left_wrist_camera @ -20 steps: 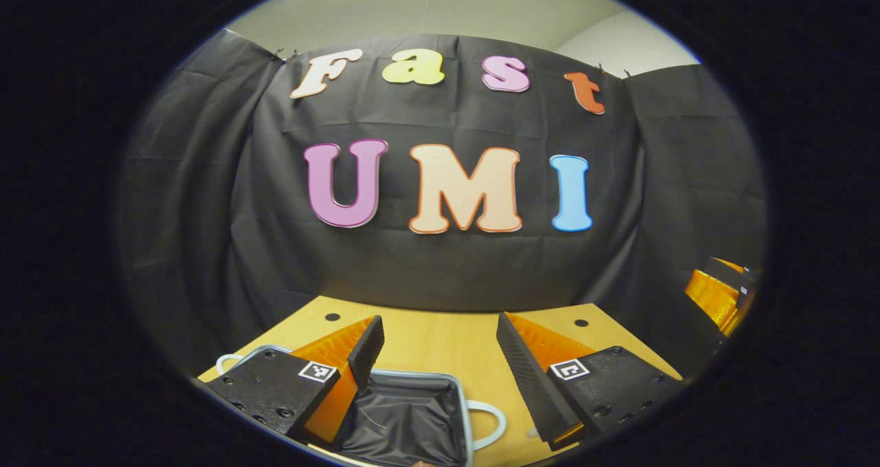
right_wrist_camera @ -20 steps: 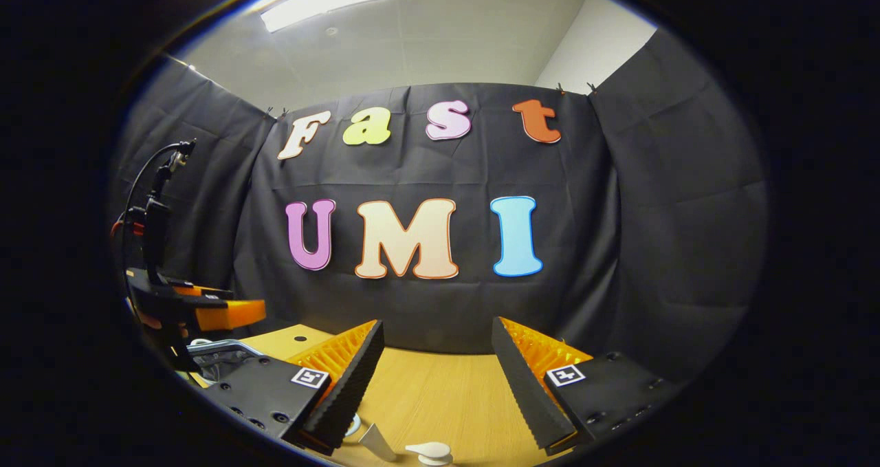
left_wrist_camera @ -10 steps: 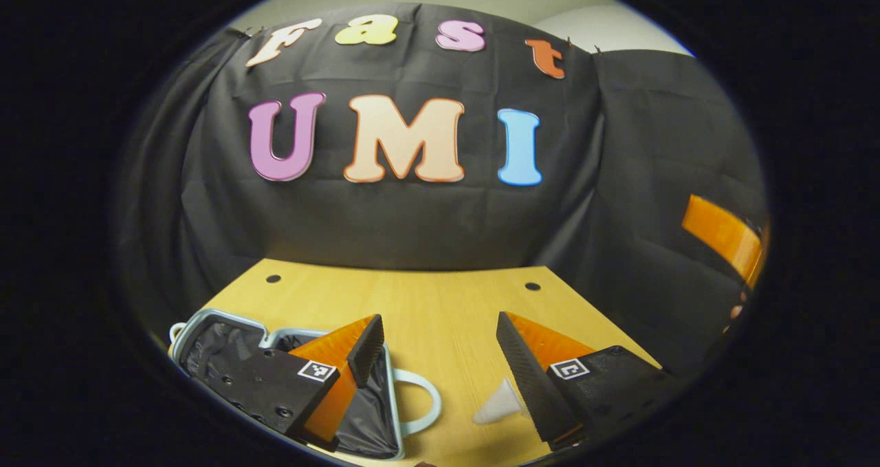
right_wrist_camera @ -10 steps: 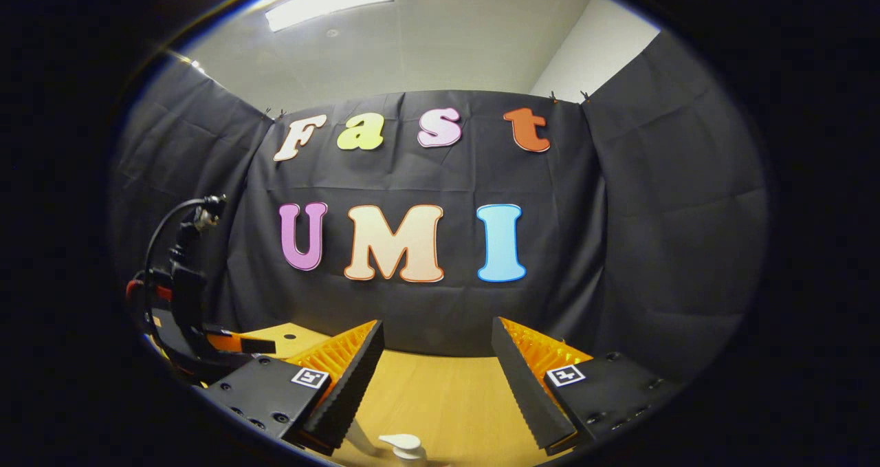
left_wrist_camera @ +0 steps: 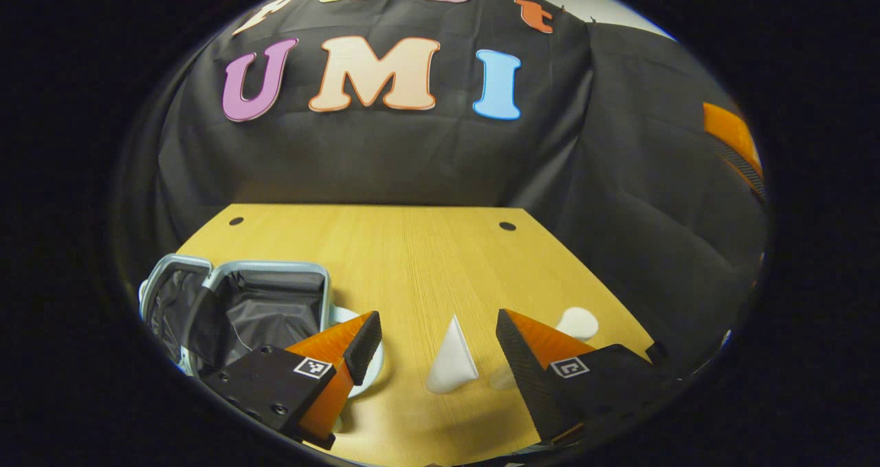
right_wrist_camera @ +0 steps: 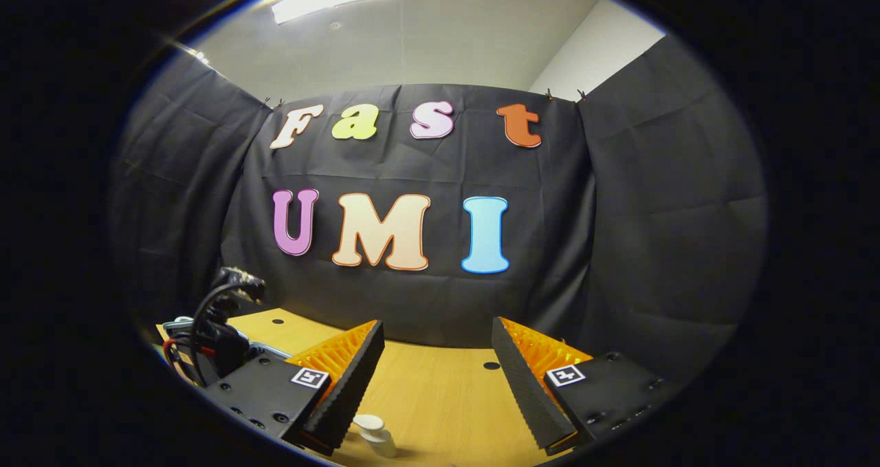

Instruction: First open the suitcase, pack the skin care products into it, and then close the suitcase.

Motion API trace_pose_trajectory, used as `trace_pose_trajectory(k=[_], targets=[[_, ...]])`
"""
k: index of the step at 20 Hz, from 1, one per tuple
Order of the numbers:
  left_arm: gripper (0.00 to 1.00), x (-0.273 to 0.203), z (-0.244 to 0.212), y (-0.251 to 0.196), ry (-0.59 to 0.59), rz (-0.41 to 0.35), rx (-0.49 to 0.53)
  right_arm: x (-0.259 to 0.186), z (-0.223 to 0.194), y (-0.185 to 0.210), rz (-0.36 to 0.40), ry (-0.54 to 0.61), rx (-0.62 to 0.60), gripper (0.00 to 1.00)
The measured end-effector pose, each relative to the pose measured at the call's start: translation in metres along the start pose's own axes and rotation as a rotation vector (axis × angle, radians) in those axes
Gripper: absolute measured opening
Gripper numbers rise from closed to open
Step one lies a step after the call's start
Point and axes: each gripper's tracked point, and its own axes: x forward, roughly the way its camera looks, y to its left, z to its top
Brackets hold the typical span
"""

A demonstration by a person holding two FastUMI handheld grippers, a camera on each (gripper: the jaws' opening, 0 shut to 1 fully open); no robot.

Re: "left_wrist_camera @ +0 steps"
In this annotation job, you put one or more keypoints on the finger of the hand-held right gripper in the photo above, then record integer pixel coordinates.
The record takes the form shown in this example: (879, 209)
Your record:
(732, 133)

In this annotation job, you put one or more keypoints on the light blue suitcase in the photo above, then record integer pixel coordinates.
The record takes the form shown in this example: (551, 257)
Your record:
(275, 302)

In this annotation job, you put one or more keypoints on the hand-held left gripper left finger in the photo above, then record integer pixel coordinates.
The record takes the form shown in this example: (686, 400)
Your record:
(363, 346)

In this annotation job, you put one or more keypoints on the white squeeze tube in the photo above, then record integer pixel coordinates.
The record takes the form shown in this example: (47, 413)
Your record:
(452, 364)

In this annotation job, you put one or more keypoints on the black backdrop cloth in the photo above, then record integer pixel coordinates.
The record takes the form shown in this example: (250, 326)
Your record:
(385, 157)

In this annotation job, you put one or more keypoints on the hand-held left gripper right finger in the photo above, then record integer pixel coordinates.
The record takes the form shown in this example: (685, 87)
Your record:
(526, 371)

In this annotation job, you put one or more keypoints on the white pump bottle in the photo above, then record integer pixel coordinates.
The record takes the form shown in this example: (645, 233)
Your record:
(577, 324)

